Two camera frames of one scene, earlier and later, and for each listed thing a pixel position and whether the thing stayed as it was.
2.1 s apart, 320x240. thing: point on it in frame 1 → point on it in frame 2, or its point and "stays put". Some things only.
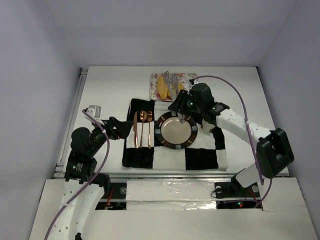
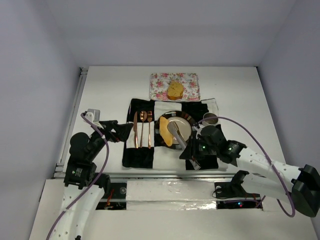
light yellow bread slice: (162, 87) → (165, 133)
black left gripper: (114, 127) stays put
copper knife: (135, 129) stays put
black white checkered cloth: (142, 150) stays put
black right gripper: (181, 104) → (191, 150)
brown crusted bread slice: (180, 87) stays put
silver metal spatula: (172, 82) → (173, 126)
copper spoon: (143, 116) stays put
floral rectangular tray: (184, 78) stays put
